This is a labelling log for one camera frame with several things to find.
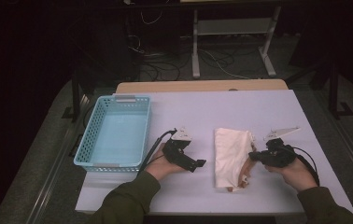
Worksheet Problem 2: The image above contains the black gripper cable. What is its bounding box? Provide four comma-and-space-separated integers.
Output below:
289, 146, 321, 188
136, 128, 178, 175

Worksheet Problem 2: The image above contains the wooden table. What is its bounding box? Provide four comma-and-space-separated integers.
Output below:
115, 78, 289, 94

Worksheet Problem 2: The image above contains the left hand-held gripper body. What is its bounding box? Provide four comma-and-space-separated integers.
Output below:
162, 126, 197, 173

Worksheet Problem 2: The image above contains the black floor cable bundle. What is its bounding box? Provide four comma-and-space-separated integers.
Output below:
140, 52, 194, 82

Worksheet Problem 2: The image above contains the aluminium rail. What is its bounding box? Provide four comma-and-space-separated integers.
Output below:
314, 90, 353, 194
24, 94, 90, 224

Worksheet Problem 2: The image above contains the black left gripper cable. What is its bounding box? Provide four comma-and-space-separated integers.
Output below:
136, 128, 178, 175

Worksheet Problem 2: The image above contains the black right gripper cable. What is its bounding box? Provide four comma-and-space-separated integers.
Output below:
289, 146, 321, 188

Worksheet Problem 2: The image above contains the white metal stand frame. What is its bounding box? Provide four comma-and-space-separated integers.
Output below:
191, 6, 281, 79

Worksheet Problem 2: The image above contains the white floor cable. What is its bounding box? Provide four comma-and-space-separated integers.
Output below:
202, 49, 250, 80

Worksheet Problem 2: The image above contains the blue plastic basket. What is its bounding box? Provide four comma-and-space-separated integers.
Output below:
73, 94, 151, 174

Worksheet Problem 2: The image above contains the black metal stand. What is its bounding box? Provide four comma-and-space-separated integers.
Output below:
62, 69, 82, 123
328, 62, 353, 119

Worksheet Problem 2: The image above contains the person's left hand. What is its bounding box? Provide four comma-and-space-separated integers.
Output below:
145, 143, 187, 182

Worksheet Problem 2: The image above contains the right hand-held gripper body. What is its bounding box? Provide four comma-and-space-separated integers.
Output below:
260, 126, 302, 168

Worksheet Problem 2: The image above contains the person's right hand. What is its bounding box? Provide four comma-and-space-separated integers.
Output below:
264, 159, 318, 192

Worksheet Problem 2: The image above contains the cream baby bodysuit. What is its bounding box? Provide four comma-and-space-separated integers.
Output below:
214, 127, 257, 193

